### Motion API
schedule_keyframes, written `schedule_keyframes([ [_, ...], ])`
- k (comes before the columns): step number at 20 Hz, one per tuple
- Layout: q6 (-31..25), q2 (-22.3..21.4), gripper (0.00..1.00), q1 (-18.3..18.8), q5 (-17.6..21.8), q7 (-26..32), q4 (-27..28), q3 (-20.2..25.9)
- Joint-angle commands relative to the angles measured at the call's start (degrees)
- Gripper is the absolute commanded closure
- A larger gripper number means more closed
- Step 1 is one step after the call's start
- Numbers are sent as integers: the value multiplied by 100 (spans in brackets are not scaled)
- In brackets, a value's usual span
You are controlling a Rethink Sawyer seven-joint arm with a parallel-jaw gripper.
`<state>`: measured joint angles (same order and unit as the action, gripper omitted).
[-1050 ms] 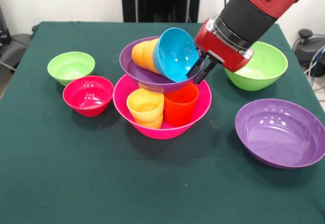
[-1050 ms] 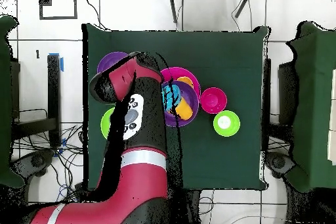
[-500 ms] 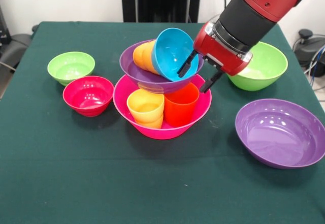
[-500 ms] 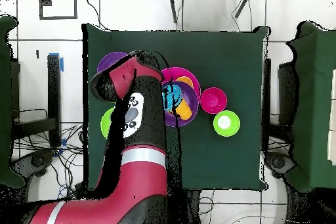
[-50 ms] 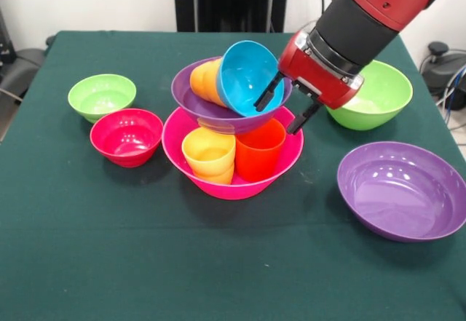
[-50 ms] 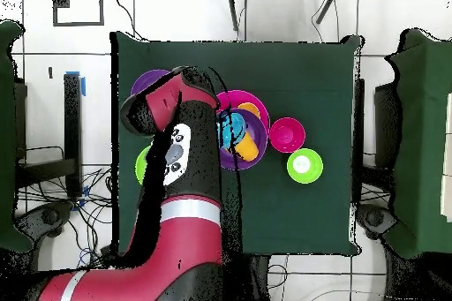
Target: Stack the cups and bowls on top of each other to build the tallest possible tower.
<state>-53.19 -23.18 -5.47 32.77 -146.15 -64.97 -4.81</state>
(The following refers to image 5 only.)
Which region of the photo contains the small green bowl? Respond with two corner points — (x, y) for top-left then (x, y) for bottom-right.
(67, 74), (138, 124)

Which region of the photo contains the orange cup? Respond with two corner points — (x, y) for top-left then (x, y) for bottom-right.
(189, 58), (229, 109)

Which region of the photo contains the blue bowl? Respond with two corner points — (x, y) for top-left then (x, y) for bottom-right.
(216, 40), (285, 119)

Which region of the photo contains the blue and white cable bundle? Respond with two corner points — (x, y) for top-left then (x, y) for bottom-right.
(435, 64), (466, 113)

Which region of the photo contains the small red bowl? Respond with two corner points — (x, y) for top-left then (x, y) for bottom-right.
(90, 108), (164, 169)

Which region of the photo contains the large pink bowl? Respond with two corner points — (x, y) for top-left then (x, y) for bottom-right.
(161, 106), (305, 201)

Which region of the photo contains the dark green tablecloth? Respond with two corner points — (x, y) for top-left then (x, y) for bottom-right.
(0, 30), (466, 321)

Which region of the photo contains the black floor stand base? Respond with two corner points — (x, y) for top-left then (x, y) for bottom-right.
(0, 47), (47, 98)
(419, 41), (466, 95)

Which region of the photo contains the purple bowl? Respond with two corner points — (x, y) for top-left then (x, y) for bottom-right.
(170, 57), (293, 135)
(336, 140), (466, 243)

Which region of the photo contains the red cup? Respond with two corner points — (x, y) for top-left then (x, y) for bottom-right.
(235, 118), (288, 183)

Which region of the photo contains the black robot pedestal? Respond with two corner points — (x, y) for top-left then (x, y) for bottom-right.
(166, 0), (296, 33)

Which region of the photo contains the yellow cup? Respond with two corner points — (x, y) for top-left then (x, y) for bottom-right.
(181, 127), (237, 186)

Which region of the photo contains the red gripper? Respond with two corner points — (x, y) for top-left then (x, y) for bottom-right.
(253, 30), (365, 135)

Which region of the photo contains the large green bowl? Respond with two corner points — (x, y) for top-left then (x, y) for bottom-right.
(324, 60), (414, 132)

